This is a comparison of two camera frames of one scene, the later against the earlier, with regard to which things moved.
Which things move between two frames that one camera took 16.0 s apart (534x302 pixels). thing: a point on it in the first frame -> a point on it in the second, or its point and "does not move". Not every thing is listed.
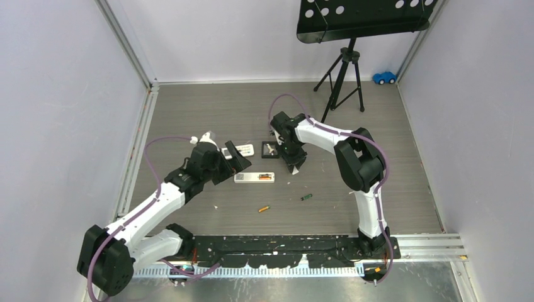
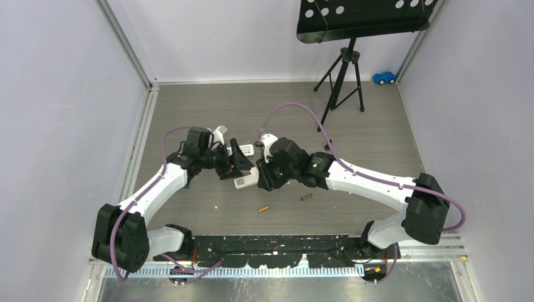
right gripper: [298, 160] -> [267, 181]
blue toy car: [384, 77] does not move
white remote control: [247, 150] does not move
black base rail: [275, 250] does not move
